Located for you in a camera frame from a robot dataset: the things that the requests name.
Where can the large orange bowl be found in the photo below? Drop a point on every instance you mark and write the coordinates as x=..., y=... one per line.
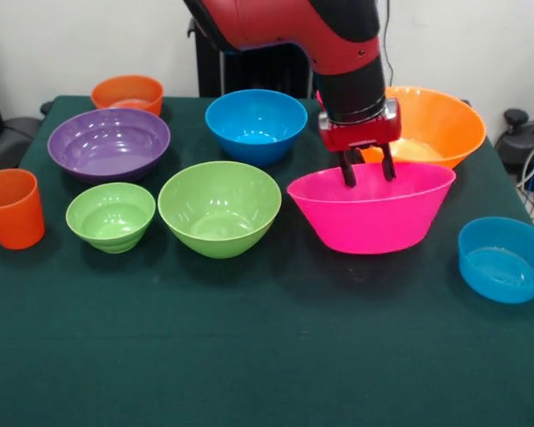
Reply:
x=436, y=124

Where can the dark green tablecloth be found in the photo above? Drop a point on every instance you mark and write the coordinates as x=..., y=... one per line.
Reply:
x=204, y=333

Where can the small orange bowl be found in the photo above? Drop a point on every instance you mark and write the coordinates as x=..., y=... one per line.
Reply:
x=129, y=89

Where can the large pink bowl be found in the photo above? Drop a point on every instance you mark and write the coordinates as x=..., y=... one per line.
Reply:
x=365, y=222

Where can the purple bowl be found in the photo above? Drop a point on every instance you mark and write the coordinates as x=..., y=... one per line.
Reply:
x=109, y=147

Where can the small green bowl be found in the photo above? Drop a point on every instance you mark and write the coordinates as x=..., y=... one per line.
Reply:
x=111, y=213

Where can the medium blue bowl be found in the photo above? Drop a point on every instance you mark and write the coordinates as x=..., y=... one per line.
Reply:
x=256, y=115

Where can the small blue bowl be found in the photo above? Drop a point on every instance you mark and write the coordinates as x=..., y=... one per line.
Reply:
x=503, y=267

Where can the orange cup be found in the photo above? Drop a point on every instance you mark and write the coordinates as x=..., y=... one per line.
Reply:
x=15, y=218

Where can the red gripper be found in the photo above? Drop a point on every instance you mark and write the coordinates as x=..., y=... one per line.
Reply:
x=360, y=135

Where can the medium green bowl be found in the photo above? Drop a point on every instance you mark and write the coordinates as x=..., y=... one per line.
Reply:
x=218, y=204

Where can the black chair base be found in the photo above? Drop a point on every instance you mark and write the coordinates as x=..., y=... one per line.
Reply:
x=516, y=147
x=18, y=133

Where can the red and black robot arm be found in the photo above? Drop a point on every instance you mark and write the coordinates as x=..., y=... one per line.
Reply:
x=329, y=40

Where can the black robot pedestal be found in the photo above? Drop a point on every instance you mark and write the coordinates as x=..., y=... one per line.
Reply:
x=258, y=71

